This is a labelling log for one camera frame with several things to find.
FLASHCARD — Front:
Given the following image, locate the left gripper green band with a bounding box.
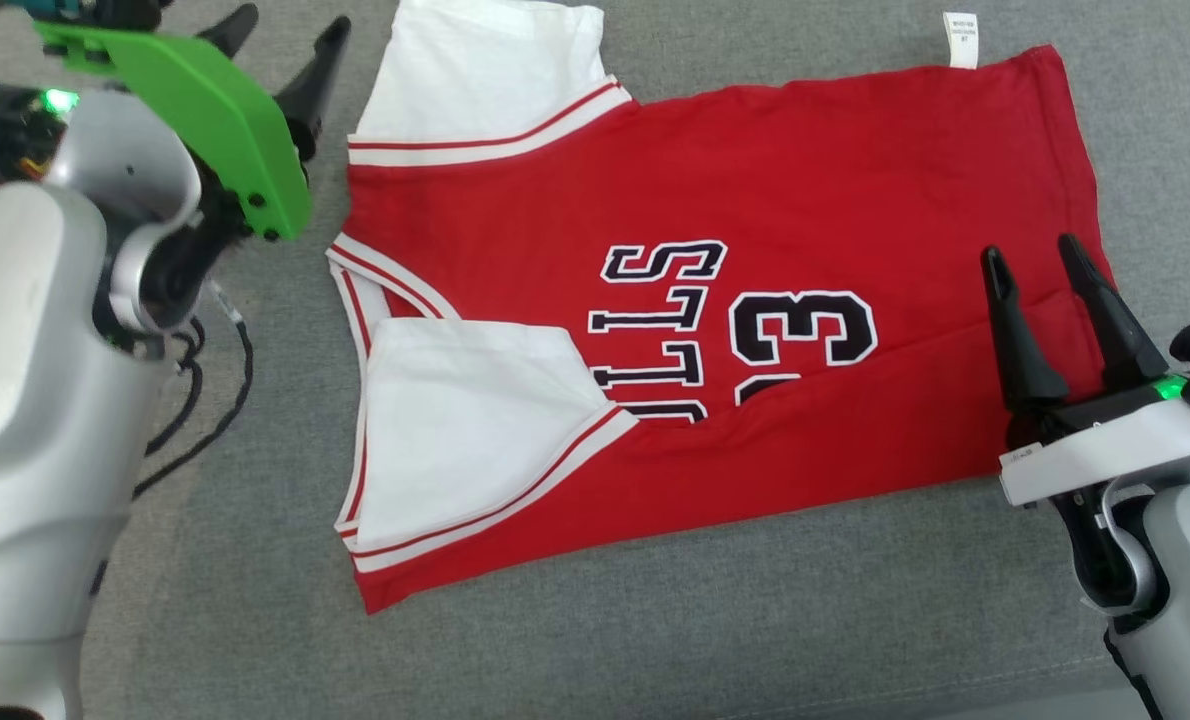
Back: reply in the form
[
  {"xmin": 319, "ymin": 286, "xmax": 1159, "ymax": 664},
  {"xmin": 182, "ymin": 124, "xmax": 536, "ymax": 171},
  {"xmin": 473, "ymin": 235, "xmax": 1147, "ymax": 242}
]
[{"xmin": 33, "ymin": 3, "xmax": 353, "ymax": 243}]

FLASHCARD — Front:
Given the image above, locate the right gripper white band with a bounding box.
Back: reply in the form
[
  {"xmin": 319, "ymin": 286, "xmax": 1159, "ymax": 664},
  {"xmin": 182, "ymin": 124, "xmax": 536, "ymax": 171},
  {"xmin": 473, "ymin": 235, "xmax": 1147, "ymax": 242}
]
[{"xmin": 981, "ymin": 234, "xmax": 1190, "ymax": 507}]

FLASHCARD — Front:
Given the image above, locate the red white basketball jersey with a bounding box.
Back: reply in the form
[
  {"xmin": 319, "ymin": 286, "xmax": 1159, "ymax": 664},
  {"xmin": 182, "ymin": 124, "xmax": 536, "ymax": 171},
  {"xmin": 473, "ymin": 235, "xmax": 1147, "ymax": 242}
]
[{"xmin": 327, "ymin": 0, "xmax": 1117, "ymax": 616}]

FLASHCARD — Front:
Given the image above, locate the teal left cable connector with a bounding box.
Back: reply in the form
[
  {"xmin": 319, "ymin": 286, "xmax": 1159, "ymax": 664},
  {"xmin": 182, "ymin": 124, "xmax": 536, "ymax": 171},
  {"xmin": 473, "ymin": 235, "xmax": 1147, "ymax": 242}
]
[{"xmin": 3, "ymin": 0, "xmax": 91, "ymax": 23}]

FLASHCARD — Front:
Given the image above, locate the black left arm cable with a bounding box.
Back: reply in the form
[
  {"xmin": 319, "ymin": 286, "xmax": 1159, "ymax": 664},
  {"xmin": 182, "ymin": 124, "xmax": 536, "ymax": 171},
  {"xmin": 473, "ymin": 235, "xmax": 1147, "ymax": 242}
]
[{"xmin": 133, "ymin": 280, "xmax": 256, "ymax": 501}]

